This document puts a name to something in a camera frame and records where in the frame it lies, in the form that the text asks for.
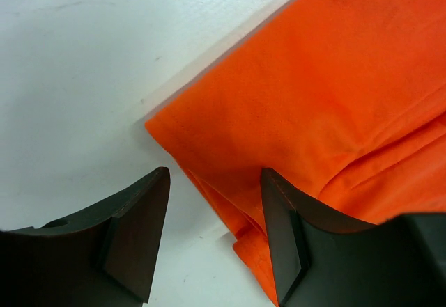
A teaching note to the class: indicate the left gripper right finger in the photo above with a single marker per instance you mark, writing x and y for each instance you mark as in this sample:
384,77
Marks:
322,257

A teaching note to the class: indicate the orange t shirt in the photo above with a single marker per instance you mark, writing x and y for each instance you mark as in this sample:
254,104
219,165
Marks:
344,98

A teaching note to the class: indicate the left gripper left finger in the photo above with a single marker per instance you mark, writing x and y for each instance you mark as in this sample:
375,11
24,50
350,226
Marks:
103,255

